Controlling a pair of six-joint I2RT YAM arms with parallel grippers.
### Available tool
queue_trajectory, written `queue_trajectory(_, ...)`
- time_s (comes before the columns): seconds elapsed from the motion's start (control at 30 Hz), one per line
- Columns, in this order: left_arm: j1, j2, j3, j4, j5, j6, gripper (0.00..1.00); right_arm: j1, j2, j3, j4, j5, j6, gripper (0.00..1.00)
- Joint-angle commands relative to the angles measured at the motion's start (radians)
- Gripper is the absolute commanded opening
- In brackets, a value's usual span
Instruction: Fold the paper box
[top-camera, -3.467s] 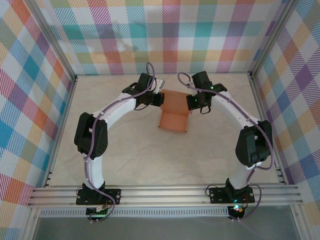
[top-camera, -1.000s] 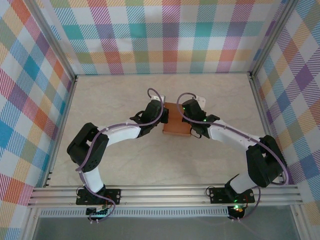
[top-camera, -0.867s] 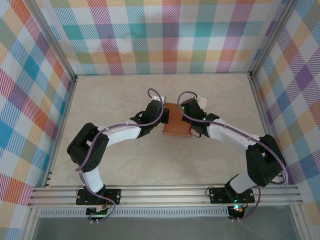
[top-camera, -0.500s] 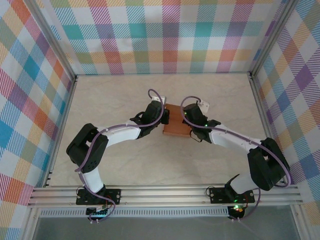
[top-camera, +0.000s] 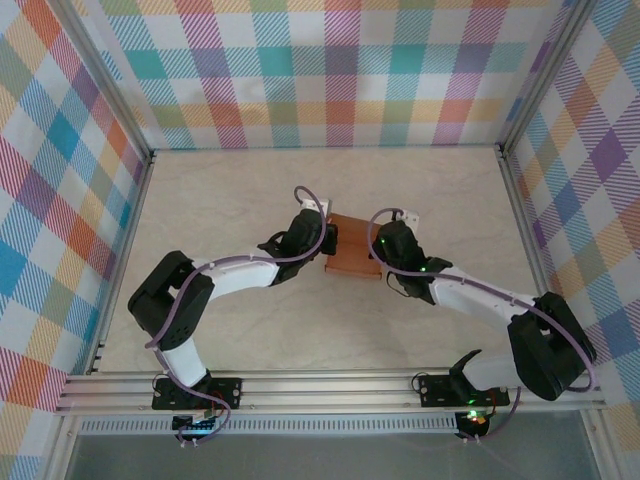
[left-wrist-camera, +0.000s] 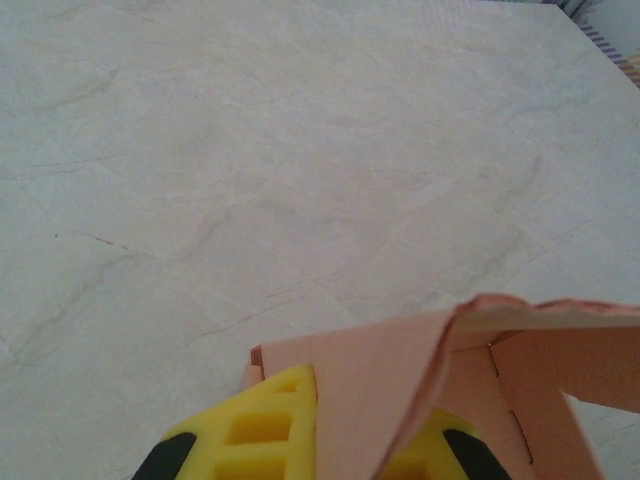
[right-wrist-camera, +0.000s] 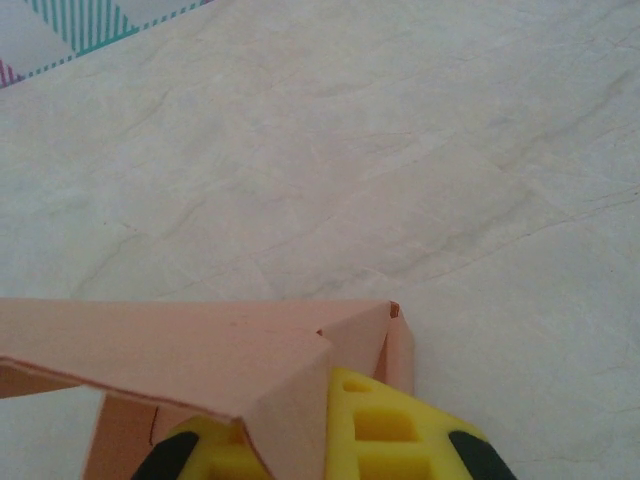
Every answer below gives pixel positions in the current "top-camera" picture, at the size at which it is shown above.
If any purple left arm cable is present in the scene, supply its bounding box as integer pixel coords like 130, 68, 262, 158
144, 185, 330, 448

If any circuit board with green lights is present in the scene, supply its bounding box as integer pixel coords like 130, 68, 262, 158
172, 408, 222, 434

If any long aluminium mounting rail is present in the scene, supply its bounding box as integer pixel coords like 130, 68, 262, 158
53, 368, 607, 417

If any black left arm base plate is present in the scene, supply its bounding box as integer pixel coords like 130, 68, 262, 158
151, 377, 244, 412

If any grey slotted cable duct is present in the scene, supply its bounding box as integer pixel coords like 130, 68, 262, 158
78, 417, 460, 436

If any aluminium side rail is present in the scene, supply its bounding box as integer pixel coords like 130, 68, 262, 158
494, 143, 576, 371
84, 152, 157, 376

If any aluminium frame post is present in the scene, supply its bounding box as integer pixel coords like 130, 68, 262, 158
494, 0, 601, 159
49, 0, 156, 164

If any black controller with yellow label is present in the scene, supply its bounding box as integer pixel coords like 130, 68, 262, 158
457, 408, 492, 432

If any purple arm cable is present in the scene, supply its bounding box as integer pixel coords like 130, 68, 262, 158
144, 185, 330, 448
367, 207, 600, 444

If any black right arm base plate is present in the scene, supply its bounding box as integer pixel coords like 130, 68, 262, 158
417, 372, 511, 408

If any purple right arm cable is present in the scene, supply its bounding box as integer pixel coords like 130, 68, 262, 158
367, 207, 600, 444

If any aluminium frame leg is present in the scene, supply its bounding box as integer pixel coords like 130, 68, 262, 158
42, 414, 84, 480
579, 407, 624, 480

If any orange paper box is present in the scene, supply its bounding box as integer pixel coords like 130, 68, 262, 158
323, 212, 385, 280

